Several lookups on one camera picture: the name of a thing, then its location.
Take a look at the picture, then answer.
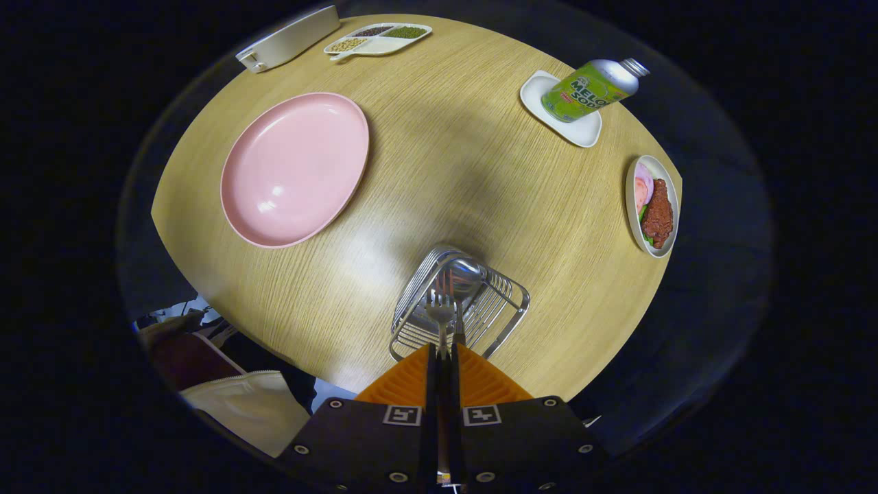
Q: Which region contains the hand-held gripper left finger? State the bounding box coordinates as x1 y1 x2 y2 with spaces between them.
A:
278 343 440 491

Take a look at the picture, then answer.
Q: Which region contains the white cloth bag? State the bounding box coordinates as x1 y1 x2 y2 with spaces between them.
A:
180 370 313 459

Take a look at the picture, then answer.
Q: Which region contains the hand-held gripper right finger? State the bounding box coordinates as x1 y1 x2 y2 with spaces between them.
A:
449 343 610 491

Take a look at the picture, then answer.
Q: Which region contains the cream white toaster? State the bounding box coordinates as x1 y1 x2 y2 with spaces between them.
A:
235 5 342 74

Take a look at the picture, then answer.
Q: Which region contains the dark red cloth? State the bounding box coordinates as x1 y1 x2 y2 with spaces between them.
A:
151 333 246 392

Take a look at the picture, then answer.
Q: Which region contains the white plate with meat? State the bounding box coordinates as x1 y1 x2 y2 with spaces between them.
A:
625 155 680 259

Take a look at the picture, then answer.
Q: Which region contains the fork with brown handle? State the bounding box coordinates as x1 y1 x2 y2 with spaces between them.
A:
425 271 457 361

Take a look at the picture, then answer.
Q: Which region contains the white square coaster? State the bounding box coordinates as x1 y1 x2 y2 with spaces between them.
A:
519 70 603 149

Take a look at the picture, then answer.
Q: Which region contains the white divided dish with beans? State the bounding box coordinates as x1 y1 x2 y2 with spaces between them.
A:
324 23 434 63

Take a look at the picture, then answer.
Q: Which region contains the metal wire cutlery rack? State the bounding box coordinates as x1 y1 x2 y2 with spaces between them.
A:
389 245 531 362

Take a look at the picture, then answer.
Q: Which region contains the pink round plate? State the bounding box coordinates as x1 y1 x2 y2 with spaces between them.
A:
220 92 370 249

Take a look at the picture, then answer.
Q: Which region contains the green soda bottle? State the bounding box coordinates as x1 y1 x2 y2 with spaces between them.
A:
541 58 651 124

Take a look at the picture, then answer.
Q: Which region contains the spoon with brown handle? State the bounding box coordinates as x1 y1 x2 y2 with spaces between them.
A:
446 258 486 346

